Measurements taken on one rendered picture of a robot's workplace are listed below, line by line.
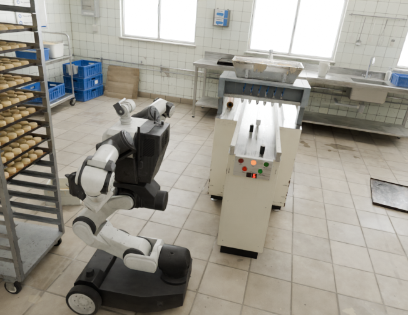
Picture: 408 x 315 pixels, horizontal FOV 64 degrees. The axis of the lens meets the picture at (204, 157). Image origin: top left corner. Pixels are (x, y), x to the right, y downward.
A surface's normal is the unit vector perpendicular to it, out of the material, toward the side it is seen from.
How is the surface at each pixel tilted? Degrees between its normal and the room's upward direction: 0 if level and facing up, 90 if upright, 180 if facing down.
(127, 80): 69
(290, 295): 0
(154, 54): 90
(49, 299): 0
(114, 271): 0
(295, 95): 90
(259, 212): 90
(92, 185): 90
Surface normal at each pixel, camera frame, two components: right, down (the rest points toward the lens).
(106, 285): 0.08, -0.90
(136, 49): -0.25, 0.39
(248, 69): -0.20, 0.74
